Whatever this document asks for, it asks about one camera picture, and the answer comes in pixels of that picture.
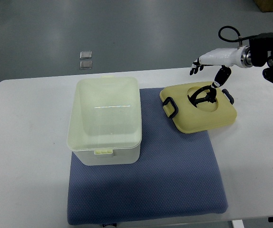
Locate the brown cardboard box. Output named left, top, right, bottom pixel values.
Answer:
left=254, top=0, right=273, bottom=12

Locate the metal floor plate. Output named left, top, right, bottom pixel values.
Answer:
left=79, top=60, right=92, bottom=69
left=79, top=51, right=92, bottom=59

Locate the lower metal floor plate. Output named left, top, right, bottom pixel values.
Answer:
left=79, top=60, right=92, bottom=69

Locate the yellow storage box lid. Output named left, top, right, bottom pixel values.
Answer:
left=159, top=81, right=237, bottom=133

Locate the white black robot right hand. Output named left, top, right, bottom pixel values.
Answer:
left=190, top=46, right=253, bottom=88

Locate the upper metal floor plate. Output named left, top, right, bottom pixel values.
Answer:
left=79, top=51, right=92, bottom=59

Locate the white storage box base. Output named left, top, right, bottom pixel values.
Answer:
left=67, top=77, right=142, bottom=166

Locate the blue padded mat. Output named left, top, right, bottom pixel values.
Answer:
left=67, top=88, right=228, bottom=225

